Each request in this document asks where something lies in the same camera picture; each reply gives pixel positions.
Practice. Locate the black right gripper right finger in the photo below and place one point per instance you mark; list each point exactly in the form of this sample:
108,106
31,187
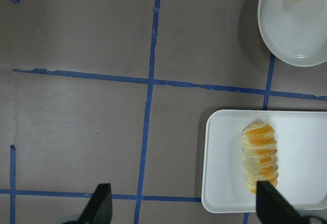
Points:
272,207

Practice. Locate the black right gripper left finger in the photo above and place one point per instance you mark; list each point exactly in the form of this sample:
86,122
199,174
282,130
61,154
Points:
99,207

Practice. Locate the orange swirled bread roll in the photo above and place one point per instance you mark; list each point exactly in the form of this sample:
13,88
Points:
259,152

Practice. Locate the white round plate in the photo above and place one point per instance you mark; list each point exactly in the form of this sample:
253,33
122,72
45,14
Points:
294,30

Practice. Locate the white rectangular tray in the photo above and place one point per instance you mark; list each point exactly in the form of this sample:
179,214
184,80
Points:
301,158

